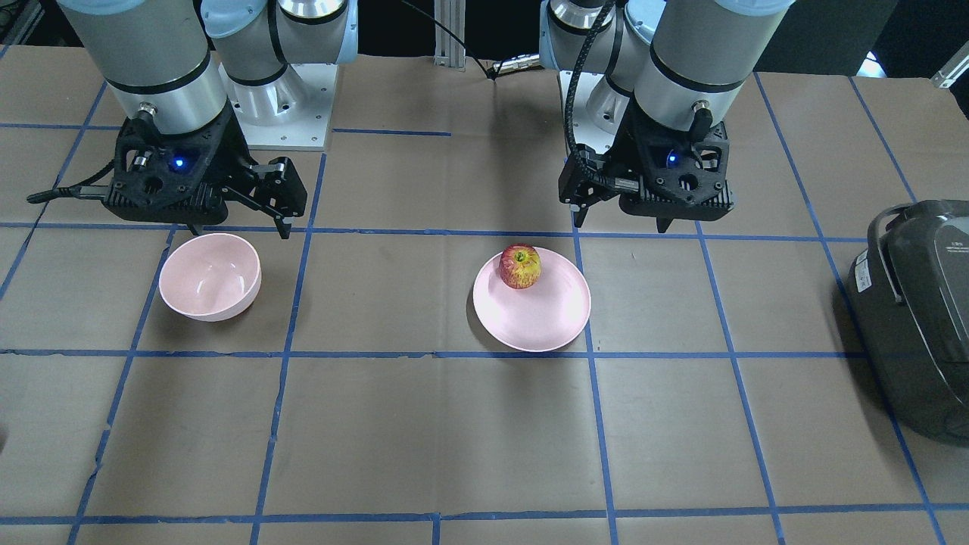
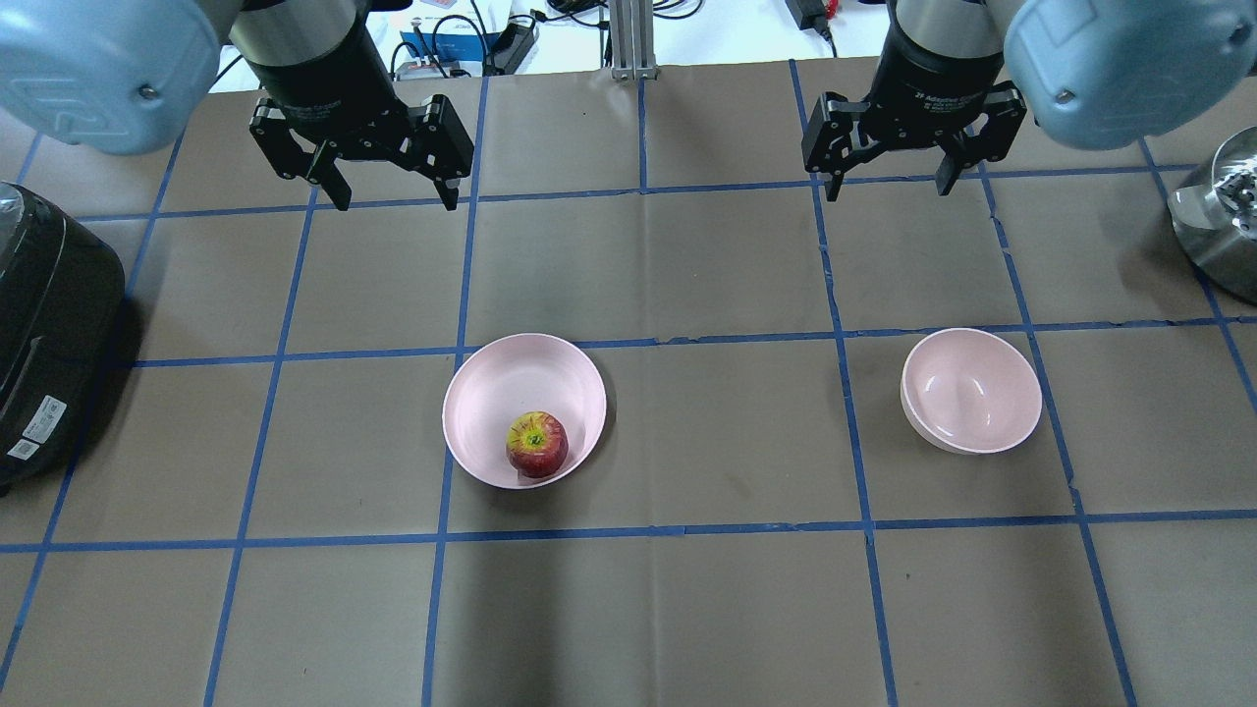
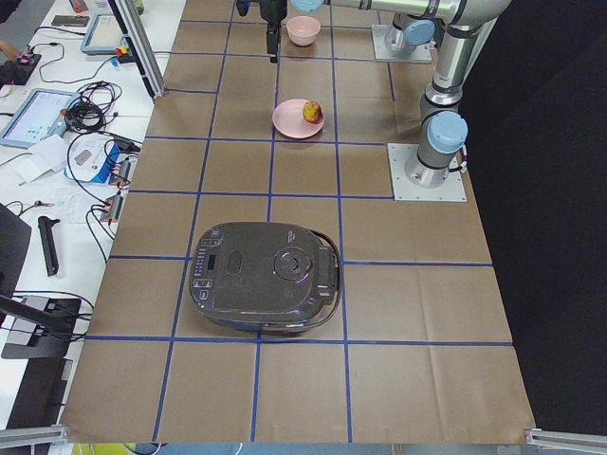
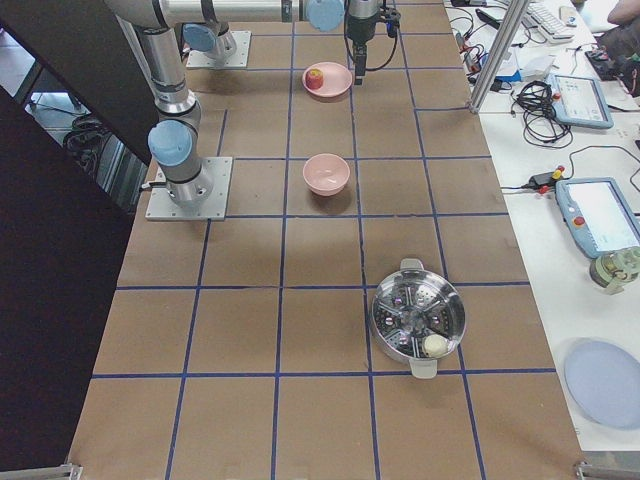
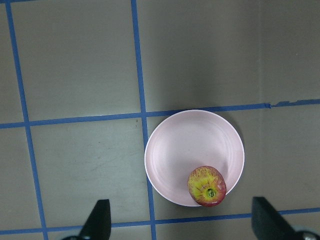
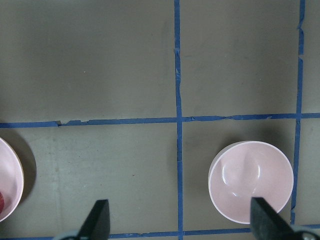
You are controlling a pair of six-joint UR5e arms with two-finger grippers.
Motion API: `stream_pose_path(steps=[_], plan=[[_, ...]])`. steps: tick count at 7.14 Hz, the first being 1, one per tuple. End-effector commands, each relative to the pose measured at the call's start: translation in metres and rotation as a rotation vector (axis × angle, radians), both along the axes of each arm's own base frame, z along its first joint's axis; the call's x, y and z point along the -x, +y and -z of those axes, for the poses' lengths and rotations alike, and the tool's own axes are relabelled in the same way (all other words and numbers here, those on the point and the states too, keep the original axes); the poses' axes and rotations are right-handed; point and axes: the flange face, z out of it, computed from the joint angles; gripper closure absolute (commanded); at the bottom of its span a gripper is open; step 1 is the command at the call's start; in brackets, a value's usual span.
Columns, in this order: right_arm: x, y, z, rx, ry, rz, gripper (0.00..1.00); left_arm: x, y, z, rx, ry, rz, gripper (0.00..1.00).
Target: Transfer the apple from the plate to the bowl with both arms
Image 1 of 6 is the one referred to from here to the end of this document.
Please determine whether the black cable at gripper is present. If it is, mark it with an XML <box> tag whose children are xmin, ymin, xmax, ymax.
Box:
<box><xmin>26</xmin><ymin>168</ymin><xmax>116</xmax><ymax>205</ymax></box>

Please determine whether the pink plate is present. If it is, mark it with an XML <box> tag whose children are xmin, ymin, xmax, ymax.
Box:
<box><xmin>472</xmin><ymin>248</ymin><xmax>592</xmax><ymax>352</ymax></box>

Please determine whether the aluminium frame post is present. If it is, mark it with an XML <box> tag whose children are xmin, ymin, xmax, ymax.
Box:
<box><xmin>433</xmin><ymin>0</ymin><xmax>466</xmax><ymax>72</ymax></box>

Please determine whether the dark grey rice cooker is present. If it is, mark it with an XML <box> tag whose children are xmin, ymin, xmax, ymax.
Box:
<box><xmin>846</xmin><ymin>200</ymin><xmax>968</xmax><ymax>447</ymax></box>

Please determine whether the thin black cable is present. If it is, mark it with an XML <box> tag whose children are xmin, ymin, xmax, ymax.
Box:
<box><xmin>400</xmin><ymin>0</ymin><xmax>543</xmax><ymax>83</ymax></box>

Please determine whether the black corrugated cable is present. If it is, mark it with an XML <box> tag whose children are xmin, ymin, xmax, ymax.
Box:
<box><xmin>565</xmin><ymin>0</ymin><xmax>620</xmax><ymax>179</ymax></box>

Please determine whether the pink bowl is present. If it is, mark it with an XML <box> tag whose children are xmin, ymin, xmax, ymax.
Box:
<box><xmin>158</xmin><ymin>232</ymin><xmax>263</xmax><ymax>323</ymax></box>

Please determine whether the red yellow apple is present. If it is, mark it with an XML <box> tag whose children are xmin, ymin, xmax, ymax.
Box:
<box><xmin>498</xmin><ymin>244</ymin><xmax>542</xmax><ymax>290</ymax></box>

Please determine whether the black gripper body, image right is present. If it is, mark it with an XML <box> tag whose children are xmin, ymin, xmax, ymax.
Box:
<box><xmin>559</xmin><ymin>102</ymin><xmax>736</xmax><ymax>220</ymax></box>

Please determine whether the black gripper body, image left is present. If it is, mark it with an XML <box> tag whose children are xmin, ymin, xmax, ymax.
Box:
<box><xmin>101</xmin><ymin>102</ymin><xmax>266</xmax><ymax>226</ymax></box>

